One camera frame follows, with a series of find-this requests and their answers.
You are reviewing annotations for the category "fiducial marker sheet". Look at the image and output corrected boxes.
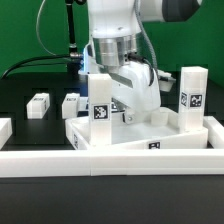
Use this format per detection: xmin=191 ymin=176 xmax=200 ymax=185
xmin=79 ymin=97 xmax=124 ymax=113

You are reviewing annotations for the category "white desk top panel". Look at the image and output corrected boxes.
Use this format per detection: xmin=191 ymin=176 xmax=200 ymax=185
xmin=65 ymin=107 xmax=208 ymax=150

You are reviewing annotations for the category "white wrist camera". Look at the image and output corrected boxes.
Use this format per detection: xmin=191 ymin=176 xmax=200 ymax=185
xmin=158 ymin=70 xmax=176 ymax=92

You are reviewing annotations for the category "white block at left edge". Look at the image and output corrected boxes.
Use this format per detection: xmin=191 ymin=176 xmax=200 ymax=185
xmin=0 ymin=118 xmax=12 ymax=150

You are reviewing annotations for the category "white L-shaped fixture wall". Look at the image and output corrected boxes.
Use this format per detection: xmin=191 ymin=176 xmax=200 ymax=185
xmin=0 ymin=116 xmax=224 ymax=178

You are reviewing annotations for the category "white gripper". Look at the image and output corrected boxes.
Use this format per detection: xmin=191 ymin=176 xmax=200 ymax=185
xmin=109 ymin=61 xmax=161 ymax=123

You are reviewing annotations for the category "grey thin cable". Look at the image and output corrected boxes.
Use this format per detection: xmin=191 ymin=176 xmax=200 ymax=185
xmin=34 ymin=0 xmax=73 ymax=58

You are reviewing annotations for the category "black cable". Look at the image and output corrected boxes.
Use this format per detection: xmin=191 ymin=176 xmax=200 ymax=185
xmin=0 ymin=53 xmax=84 ymax=81

